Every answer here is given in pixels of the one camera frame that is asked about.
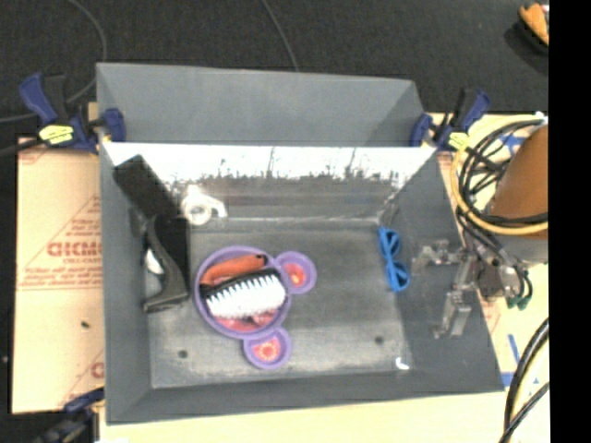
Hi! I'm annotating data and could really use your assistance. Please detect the brown cardboard board red print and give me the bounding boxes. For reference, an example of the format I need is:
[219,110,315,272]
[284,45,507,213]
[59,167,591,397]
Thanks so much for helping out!
[9,136,108,414]

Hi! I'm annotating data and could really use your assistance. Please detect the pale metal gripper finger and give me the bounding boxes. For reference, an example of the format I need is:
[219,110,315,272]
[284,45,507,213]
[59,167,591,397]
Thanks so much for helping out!
[432,256,476,341]
[409,239,465,277]

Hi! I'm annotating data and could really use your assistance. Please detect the black handled tool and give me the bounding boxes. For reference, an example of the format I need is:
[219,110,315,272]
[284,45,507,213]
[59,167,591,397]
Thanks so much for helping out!
[139,216,192,314]

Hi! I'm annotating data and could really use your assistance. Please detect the blue sunglasses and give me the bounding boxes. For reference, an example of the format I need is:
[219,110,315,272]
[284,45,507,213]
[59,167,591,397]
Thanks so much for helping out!
[378,226,412,293]

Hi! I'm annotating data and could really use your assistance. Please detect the purple mouse-shaped plate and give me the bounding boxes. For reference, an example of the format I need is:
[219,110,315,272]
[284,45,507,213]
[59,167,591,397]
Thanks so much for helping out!
[192,245,319,371]

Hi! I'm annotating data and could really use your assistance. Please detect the black flat block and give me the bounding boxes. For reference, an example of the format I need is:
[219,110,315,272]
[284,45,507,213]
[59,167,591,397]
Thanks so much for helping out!
[113,154,187,224]

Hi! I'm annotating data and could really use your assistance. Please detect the white tape roll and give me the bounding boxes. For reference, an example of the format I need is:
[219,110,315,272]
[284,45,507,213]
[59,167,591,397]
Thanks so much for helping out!
[180,184,228,226]

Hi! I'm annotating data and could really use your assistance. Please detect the grey metal bin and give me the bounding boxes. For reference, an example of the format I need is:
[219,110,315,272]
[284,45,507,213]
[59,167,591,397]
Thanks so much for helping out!
[95,62,505,426]

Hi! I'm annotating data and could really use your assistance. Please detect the white bristle black brush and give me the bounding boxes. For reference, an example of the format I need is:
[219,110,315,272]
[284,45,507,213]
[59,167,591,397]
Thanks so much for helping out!
[198,268,288,320]

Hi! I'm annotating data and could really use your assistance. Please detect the orange long toy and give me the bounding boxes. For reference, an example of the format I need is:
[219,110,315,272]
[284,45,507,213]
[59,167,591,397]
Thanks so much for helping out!
[199,253,270,286]

